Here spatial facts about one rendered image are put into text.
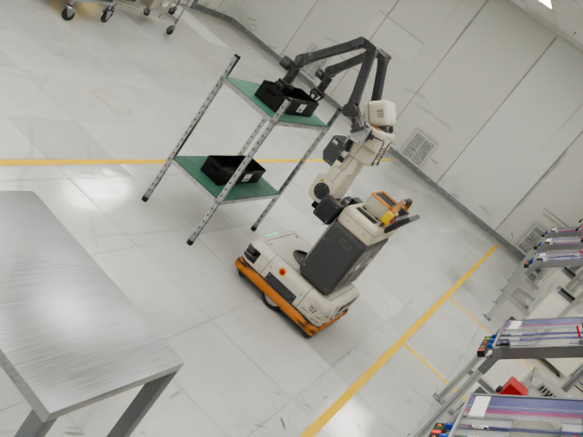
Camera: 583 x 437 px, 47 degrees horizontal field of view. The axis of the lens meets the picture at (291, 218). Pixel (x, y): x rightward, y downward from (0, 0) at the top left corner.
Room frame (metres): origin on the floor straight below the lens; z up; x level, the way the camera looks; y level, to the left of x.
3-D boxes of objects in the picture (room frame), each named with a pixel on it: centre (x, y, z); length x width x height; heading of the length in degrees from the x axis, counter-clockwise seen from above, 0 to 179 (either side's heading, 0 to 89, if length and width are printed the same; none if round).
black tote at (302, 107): (4.21, 0.47, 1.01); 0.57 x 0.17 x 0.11; 164
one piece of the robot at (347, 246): (3.98, -0.37, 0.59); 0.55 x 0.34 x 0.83; 164
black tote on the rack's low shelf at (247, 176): (4.24, 0.50, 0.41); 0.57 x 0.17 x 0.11; 164
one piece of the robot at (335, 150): (4.08, 0.00, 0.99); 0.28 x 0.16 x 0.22; 164
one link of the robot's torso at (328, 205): (3.99, -0.10, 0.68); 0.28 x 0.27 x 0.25; 164
